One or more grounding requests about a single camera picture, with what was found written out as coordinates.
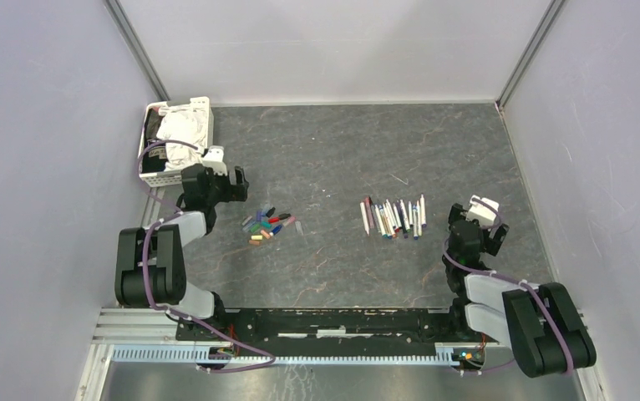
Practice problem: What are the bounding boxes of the white pen with blue ends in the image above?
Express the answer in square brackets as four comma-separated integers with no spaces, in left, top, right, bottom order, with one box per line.
[414,200,423,240]

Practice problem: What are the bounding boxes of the clear pink pen cap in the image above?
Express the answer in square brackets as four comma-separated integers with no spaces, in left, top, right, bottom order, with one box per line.
[282,216,296,227]

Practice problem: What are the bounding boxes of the white pen with brown cap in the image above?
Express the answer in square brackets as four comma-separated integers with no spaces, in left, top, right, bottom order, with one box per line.
[359,201,370,236]

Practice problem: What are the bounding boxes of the red capped white pen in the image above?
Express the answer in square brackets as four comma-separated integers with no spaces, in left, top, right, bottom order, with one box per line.
[399,199,410,228]

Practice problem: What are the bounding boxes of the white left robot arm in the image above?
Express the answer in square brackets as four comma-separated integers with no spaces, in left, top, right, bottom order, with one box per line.
[114,165,249,341]

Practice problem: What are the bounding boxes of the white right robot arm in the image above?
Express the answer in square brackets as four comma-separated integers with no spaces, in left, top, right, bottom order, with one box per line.
[442,195,597,378]

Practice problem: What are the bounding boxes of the striped cloth in basket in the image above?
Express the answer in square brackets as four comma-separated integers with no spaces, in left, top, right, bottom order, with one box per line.
[141,107,168,174]

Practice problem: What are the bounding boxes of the white cloth in basket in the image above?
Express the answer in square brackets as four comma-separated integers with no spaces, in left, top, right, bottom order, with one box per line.
[157,105,211,171]

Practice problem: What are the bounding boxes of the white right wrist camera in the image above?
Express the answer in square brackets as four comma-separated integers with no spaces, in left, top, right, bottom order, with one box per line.
[465,195,500,227]

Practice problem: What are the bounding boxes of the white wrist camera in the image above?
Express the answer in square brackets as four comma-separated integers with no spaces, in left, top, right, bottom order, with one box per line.
[201,145,228,176]
[465,195,500,227]

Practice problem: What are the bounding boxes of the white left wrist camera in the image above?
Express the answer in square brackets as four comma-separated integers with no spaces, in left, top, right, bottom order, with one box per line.
[201,145,228,176]

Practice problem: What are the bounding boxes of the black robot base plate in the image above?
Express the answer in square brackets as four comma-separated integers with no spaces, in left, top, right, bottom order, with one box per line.
[175,307,496,358]

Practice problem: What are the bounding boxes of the white slotted cable duct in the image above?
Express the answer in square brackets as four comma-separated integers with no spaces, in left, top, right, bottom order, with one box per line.
[111,345,481,368]

